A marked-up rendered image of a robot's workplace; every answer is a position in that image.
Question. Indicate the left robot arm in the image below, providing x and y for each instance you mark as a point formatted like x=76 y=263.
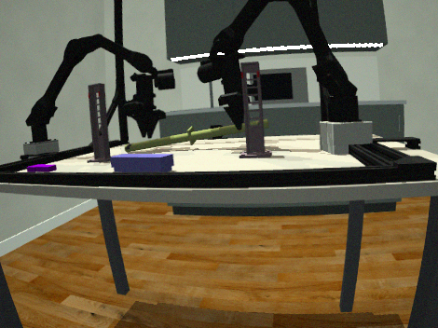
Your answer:
x=328 y=70

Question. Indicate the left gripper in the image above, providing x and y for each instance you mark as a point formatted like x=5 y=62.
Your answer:
x=230 y=83

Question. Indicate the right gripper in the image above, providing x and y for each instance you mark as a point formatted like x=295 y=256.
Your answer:
x=146 y=122

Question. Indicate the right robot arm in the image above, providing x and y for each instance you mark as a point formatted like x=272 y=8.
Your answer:
x=74 y=53

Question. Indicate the purple flat block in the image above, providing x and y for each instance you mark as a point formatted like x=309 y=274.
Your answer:
x=41 y=167

